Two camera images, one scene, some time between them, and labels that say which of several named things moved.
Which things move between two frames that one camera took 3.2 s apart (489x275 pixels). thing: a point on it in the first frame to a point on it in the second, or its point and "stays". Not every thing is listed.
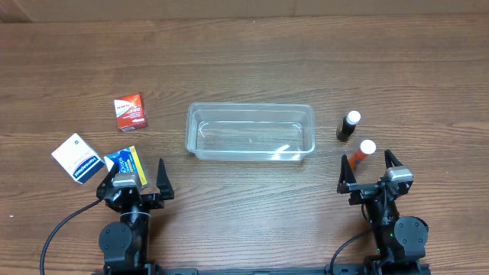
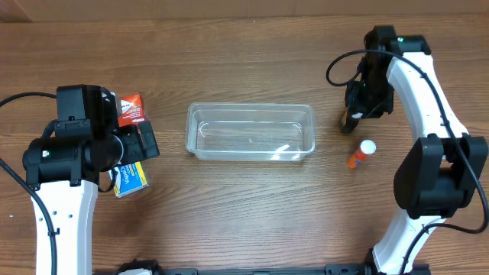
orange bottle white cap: x=367 y=147 stays
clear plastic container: x=250 y=131 stays
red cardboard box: x=131 y=113 stays
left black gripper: x=163 y=182 to x=132 y=153
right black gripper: x=345 y=183 to x=357 y=105
